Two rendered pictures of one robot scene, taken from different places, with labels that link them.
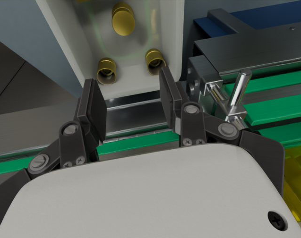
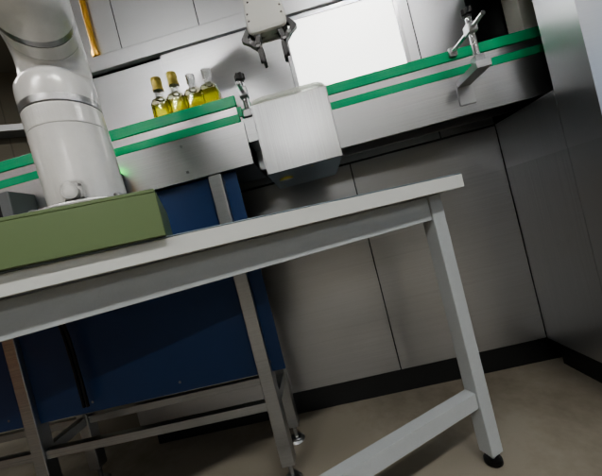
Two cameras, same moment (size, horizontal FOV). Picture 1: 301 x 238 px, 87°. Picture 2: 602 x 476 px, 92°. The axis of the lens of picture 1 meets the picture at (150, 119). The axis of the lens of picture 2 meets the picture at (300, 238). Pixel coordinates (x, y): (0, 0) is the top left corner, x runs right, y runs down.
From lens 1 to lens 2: 0.86 m
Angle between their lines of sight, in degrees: 41
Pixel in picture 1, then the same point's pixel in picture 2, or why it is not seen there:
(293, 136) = not seen: hidden behind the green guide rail
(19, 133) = (378, 111)
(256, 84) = (225, 121)
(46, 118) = (365, 127)
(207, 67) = (249, 127)
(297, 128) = not seen: hidden behind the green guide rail
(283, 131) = not seen: hidden behind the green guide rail
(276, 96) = (218, 113)
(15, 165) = (369, 93)
